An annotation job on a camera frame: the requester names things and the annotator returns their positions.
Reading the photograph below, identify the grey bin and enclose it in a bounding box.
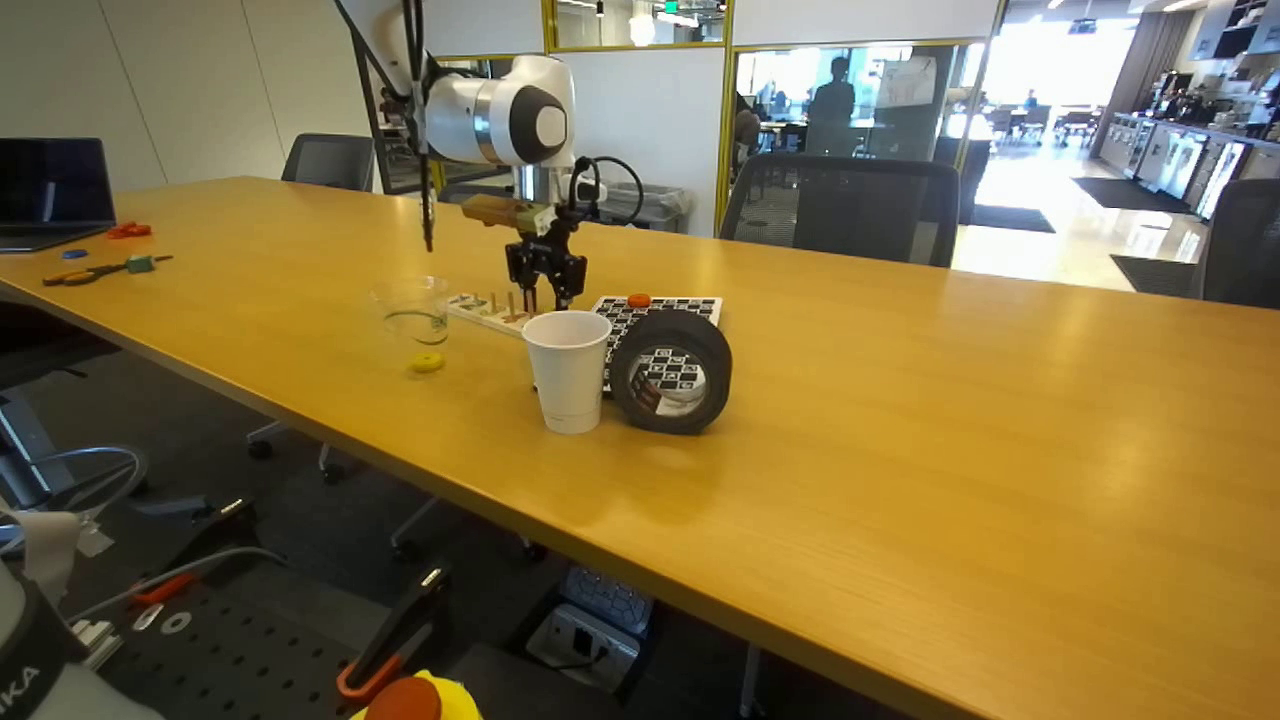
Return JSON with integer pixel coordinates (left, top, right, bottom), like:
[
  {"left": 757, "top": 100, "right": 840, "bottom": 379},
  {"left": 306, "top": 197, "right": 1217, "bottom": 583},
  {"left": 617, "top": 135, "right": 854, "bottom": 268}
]
[{"left": 597, "top": 177, "right": 697, "bottom": 238}]

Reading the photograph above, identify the black laptop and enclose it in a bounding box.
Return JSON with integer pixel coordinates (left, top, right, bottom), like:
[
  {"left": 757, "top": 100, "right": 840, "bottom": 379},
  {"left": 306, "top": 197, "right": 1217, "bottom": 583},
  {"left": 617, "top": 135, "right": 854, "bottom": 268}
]
[{"left": 0, "top": 135, "right": 120, "bottom": 258}]

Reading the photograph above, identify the clear glass cup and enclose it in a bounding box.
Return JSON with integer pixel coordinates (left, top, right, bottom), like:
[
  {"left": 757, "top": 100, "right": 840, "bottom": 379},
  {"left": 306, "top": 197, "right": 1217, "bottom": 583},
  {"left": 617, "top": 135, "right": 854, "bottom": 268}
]
[{"left": 379, "top": 273, "right": 454, "bottom": 375}]

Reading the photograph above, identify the yellow red emergency stop button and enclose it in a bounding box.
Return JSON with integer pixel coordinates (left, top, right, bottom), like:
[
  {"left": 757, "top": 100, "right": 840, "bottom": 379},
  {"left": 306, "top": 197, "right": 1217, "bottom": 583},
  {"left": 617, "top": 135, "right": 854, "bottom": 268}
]
[{"left": 355, "top": 669, "right": 489, "bottom": 720}]

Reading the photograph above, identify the white paper cup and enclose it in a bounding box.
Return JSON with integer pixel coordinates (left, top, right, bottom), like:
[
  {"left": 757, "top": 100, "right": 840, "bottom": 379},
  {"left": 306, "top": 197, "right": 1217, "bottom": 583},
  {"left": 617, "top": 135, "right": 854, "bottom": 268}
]
[{"left": 520, "top": 309, "right": 617, "bottom": 437}]

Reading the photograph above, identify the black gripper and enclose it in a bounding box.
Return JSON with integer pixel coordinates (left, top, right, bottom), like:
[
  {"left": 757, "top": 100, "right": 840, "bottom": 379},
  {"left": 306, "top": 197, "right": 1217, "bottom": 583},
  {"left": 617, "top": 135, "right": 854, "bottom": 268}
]
[{"left": 500, "top": 217, "right": 590, "bottom": 322}]

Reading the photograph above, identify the person in dark clothes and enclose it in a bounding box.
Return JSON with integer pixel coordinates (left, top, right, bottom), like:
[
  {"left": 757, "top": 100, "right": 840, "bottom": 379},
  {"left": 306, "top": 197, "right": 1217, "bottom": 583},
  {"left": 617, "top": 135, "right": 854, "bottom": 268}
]
[{"left": 798, "top": 53, "right": 870, "bottom": 161}]

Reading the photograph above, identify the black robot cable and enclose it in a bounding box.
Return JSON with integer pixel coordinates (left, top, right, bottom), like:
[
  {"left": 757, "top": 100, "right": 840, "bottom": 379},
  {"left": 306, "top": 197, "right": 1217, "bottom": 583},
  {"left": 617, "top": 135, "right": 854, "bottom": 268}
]
[{"left": 331, "top": 0, "right": 650, "bottom": 258}]

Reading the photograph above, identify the black orange clamp tool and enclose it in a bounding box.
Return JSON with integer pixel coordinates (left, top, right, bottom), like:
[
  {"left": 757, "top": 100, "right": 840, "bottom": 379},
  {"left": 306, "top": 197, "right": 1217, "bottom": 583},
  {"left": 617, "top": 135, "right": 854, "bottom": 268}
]
[{"left": 331, "top": 559, "right": 454, "bottom": 713}]

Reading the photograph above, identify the black white marker checkerboard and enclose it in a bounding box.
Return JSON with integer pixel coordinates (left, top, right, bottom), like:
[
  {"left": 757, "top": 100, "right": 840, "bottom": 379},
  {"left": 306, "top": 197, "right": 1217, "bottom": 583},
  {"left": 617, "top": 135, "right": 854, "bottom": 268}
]
[{"left": 585, "top": 288, "right": 730, "bottom": 399}]

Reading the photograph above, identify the grey floor power box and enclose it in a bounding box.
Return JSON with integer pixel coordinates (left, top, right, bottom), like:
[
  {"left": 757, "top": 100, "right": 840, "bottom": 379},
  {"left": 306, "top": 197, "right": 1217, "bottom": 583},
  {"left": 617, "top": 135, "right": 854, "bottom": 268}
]
[{"left": 520, "top": 598, "right": 656, "bottom": 697}]

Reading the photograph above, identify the dark office chair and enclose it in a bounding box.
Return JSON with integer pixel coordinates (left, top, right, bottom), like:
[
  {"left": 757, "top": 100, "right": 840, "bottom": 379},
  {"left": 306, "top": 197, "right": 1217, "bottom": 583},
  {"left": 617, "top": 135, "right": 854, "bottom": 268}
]
[{"left": 1195, "top": 177, "right": 1280, "bottom": 314}]

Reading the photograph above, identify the black white toy wheel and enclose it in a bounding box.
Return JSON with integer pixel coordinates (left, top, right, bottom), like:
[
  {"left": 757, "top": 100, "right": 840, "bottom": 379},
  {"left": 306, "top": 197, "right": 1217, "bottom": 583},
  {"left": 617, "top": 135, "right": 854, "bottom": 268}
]
[{"left": 604, "top": 314, "right": 736, "bottom": 437}]

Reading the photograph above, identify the wooden number puzzle board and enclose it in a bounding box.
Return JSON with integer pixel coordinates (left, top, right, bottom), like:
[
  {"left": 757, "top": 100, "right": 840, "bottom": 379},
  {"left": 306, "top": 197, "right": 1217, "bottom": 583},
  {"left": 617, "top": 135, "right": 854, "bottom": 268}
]
[{"left": 437, "top": 285, "right": 534, "bottom": 341}]

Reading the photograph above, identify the grey office chair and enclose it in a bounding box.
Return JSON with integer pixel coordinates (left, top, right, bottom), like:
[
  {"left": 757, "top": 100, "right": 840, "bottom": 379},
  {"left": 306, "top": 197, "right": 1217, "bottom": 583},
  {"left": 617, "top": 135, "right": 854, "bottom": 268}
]
[
  {"left": 275, "top": 130, "right": 379, "bottom": 197},
  {"left": 714, "top": 152, "right": 963, "bottom": 273}
]

